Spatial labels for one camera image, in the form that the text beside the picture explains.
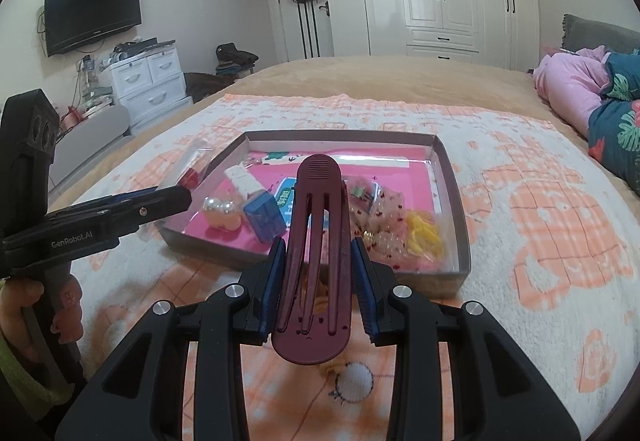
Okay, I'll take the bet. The person's left forearm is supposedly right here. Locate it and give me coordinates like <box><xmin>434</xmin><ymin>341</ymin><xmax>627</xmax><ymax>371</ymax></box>
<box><xmin>0</xmin><ymin>331</ymin><xmax>76</xmax><ymax>408</ymax></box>

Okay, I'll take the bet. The maroon hair clip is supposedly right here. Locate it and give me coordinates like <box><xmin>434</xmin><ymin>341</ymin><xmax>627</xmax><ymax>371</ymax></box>
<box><xmin>271</xmin><ymin>153</ymin><xmax>353</xmax><ymax>367</ymax></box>

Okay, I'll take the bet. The white drawer cabinet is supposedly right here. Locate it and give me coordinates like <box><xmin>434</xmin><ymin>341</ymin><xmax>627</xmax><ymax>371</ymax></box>
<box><xmin>107</xmin><ymin>43</ymin><xmax>193</xmax><ymax>132</ymax></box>

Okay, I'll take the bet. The orange and white printed blanket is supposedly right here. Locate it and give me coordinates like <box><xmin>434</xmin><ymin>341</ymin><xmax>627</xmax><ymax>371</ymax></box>
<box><xmin>70</xmin><ymin>93</ymin><xmax>640</xmax><ymax>441</ymax></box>

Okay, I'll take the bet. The yellow hair ties packet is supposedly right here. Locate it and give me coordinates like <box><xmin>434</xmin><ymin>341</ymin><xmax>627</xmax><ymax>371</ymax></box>
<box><xmin>404</xmin><ymin>211</ymin><xmax>446</xmax><ymax>262</ymax></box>

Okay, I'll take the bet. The pile of dark clutter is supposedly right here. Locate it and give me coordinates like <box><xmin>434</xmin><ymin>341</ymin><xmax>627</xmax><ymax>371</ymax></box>
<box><xmin>112</xmin><ymin>38</ymin><xmax>177</xmax><ymax>62</ymax></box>

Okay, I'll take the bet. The pink clothing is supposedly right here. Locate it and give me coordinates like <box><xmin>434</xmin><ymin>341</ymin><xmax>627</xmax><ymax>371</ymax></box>
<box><xmin>532</xmin><ymin>47</ymin><xmax>613</xmax><ymax>136</ymax></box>

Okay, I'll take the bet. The person's left hand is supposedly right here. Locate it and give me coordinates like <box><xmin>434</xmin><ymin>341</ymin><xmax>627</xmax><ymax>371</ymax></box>
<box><xmin>0</xmin><ymin>279</ymin><xmax>84</xmax><ymax>363</ymax></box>

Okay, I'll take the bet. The grey headboard cushion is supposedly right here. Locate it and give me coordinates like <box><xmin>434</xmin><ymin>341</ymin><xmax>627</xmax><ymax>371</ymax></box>
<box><xmin>560</xmin><ymin>14</ymin><xmax>640</xmax><ymax>56</ymax></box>

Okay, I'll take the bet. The dark brown cloth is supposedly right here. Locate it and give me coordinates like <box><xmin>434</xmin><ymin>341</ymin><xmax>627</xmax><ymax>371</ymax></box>
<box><xmin>184</xmin><ymin>72</ymin><xmax>236</xmax><ymax>104</ymax></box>

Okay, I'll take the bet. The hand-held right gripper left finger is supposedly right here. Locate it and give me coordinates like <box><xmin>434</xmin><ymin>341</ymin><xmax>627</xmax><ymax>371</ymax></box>
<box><xmin>55</xmin><ymin>236</ymin><xmax>288</xmax><ymax>441</ymax></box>

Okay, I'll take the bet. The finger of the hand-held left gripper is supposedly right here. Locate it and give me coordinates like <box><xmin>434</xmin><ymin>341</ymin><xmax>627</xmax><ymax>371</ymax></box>
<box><xmin>111</xmin><ymin>185</ymin><xmax>193</xmax><ymax>237</ymax></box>
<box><xmin>47</xmin><ymin>187</ymin><xmax>172</xmax><ymax>223</ymax></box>

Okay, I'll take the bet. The small cluttered shelf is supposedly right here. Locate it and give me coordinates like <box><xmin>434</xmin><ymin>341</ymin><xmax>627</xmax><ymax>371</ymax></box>
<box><xmin>75</xmin><ymin>55</ymin><xmax>118</xmax><ymax>122</ymax></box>

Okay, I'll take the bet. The clear plastic packet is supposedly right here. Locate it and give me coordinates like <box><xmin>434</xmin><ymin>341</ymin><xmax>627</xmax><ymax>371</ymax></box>
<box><xmin>162</xmin><ymin>141</ymin><xmax>213</xmax><ymax>222</ymax></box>

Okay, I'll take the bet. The white door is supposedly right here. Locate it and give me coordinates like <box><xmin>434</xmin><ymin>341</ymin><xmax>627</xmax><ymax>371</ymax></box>
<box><xmin>262</xmin><ymin>0</ymin><xmax>336</xmax><ymax>64</ymax></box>

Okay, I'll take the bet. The brown cardboard box pink bottom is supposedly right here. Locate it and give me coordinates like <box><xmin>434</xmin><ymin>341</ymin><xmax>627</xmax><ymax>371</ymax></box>
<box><xmin>159</xmin><ymin>130</ymin><xmax>473</xmax><ymax>300</ymax></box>

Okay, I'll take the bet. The dark floral quilt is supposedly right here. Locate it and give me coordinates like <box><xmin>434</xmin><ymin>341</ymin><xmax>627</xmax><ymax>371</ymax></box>
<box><xmin>587</xmin><ymin>48</ymin><xmax>640</xmax><ymax>196</ymax></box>

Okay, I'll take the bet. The black television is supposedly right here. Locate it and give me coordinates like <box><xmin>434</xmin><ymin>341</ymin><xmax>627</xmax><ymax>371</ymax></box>
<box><xmin>44</xmin><ymin>0</ymin><xmax>142</xmax><ymax>58</ymax></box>

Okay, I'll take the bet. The cream hair claw clip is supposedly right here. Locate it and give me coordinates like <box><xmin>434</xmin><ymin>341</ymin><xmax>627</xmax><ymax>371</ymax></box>
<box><xmin>223</xmin><ymin>164</ymin><xmax>263</xmax><ymax>202</ymax></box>

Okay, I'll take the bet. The brown clothes pile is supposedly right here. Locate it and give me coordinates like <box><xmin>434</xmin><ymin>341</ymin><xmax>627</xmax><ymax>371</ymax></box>
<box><xmin>215</xmin><ymin>42</ymin><xmax>258</xmax><ymax>76</ymax></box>

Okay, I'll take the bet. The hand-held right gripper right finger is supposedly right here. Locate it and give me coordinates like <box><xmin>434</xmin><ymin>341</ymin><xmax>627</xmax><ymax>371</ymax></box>
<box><xmin>350</xmin><ymin>237</ymin><xmax>583</xmax><ymax>441</ymax></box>

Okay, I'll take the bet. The tan bed cover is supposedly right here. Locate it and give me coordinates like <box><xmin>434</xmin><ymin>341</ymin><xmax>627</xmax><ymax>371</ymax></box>
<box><xmin>47</xmin><ymin>55</ymin><xmax>640</xmax><ymax>202</ymax></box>

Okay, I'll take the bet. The blue box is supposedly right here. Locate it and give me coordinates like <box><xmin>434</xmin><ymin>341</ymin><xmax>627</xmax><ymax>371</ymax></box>
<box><xmin>242</xmin><ymin>191</ymin><xmax>286</xmax><ymax>244</ymax></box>

